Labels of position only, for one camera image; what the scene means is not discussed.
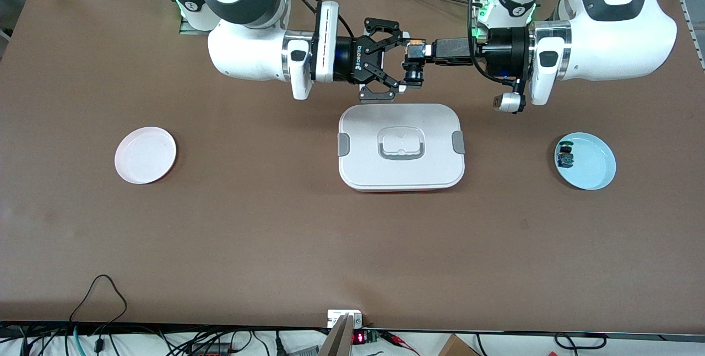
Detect metal base plate right arm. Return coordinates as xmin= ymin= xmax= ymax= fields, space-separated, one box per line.
xmin=179 ymin=14 xmax=213 ymax=35

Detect perforated aluminium rail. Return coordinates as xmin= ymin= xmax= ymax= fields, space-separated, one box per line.
xmin=660 ymin=0 xmax=705 ymax=70

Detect black looped table cable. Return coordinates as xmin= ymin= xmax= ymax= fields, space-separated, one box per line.
xmin=69 ymin=274 xmax=128 ymax=336

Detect white socket block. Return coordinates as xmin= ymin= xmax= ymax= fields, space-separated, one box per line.
xmin=327 ymin=310 xmax=364 ymax=328

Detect brown cardboard box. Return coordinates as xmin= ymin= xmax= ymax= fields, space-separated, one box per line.
xmin=438 ymin=334 xmax=481 ymax=356

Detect grey aluminium profile bar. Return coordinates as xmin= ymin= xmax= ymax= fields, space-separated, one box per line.
xmin=318 ymin=315 xmax=355 ymax=356

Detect orange black switch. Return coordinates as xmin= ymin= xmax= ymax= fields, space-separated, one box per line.
xmin=402 ymin=41 xmax=431 ymax=90

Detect red clip test leads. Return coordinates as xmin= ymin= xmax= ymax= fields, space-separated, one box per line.
xmin=379 ymin=331 xmax=421 ymax=356

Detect green blue switch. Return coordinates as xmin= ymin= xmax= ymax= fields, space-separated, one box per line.
xmin=556 ymin=139 xmax=575 ymax=169

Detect light blue round plate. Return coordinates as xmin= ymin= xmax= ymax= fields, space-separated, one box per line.
xmin=554 ymin=132 xmax=617 ymax=191

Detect white lunch box grey clips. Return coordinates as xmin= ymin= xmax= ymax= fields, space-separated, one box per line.
xmin=337 ymin=104 xmax=466 ymax=193

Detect pink round plate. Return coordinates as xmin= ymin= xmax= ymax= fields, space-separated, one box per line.
xmin=114 ymin=126 xmax=177 ymax=185

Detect black coiled cable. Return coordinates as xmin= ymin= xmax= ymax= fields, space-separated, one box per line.
xmin=554 ymin=332 xmax=608 ymax=350

